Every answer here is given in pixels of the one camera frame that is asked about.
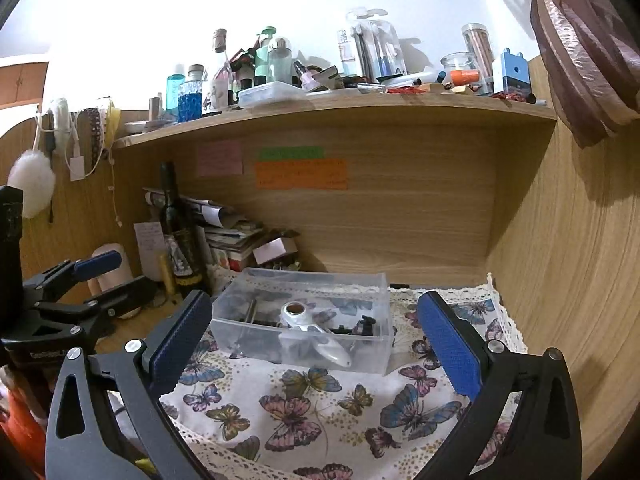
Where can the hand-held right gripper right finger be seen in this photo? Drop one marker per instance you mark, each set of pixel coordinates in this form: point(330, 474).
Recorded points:
point(450, 350)

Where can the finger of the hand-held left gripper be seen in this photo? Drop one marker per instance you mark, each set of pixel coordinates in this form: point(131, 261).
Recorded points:
point(97, 265)
point(127, 295)

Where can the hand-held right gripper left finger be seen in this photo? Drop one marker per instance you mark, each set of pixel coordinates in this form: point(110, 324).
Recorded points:
point(180, 345)

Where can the metal tweezers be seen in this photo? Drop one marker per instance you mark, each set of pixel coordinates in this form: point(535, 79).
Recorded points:
point(251, 310)

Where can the clear plastic box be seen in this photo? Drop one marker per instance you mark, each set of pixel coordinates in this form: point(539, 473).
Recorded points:
point(370, 310)

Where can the black clip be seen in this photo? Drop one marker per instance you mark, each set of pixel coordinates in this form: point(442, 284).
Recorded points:
point(361, 326)

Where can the white plastic handheld tool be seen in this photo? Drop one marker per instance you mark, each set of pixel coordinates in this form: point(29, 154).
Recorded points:
point(295, 317)

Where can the person's left forearm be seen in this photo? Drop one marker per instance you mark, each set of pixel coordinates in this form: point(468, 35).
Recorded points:
point(22, 420)

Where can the yellow tube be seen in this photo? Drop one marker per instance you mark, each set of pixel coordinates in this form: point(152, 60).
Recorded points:
point(166, 272)

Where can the handwritten white note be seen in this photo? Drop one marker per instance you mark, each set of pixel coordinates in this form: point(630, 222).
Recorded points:
point(149, 247)

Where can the dark wine bottle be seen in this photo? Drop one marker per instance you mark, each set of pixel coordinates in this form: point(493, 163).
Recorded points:
point(175, 225)

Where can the white fluffy pompom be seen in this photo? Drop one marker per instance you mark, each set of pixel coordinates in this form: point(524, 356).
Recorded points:
point(31, 187)

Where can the stack of booklets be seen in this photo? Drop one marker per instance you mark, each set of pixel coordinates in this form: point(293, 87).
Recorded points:
point(230, 245)

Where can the rolled magazine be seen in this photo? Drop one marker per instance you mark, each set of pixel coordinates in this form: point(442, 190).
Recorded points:
point(200, 207)

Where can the black patterned ribbon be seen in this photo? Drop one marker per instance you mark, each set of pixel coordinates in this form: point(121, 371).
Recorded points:
point(92, 135)

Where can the white bowl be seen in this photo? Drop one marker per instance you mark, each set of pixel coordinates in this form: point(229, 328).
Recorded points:
point(136, 126)

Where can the butterfly print lace cloth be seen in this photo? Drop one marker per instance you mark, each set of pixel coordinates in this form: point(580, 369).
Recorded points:
point(310, 410)

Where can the yellow ribbon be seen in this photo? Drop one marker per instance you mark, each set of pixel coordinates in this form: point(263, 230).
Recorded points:
point(111, 120)

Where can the pink sticky note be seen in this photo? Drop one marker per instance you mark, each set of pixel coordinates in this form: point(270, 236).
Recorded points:
point(219, 159)

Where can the brown cardboard tube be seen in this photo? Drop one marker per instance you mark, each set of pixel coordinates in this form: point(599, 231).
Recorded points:
point(154, 109)

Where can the teal plastic bottle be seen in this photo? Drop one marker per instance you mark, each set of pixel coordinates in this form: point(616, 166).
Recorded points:
point(175, 97)

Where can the faceted bottle with blue liquid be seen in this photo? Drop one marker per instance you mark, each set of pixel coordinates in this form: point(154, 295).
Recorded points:
point(191, 100)

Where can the wooden cabinet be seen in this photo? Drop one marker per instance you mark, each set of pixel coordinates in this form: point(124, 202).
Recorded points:
point(22, 85)

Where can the orange sticky note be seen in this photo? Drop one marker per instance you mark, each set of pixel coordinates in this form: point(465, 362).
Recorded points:
point(300, 175)

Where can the green sticky note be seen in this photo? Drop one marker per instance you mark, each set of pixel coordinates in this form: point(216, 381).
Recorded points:
point(290, 153)

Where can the clear bottle with white label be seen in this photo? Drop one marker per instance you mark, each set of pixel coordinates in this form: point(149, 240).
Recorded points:
point(220, 85)

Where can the green pump bottle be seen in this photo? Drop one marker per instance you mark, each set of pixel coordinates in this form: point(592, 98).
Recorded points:
point(264, 60)

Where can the wooden shelf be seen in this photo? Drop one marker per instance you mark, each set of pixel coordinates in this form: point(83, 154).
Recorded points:
point(325, 110)

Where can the clear bottle with silver cap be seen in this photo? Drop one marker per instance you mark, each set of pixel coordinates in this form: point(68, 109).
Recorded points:
point(280, 62)

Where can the pink spray bottle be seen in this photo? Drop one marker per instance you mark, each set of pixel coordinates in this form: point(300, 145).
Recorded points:
point(305, 77)

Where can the glass jar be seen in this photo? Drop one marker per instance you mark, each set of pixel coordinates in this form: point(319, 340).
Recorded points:
point(457, 62)

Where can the clear tube of pencils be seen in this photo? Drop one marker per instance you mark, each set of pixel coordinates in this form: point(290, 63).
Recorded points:
point(477, 45)

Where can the clear package of brushes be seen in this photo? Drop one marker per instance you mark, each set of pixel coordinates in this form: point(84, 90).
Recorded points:
point(377, 47)

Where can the small clear package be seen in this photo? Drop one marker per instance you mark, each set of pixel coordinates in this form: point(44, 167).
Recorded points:
point(346, 47)

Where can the mauve curtain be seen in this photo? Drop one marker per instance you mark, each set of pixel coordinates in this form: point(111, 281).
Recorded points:
point(585, 50)

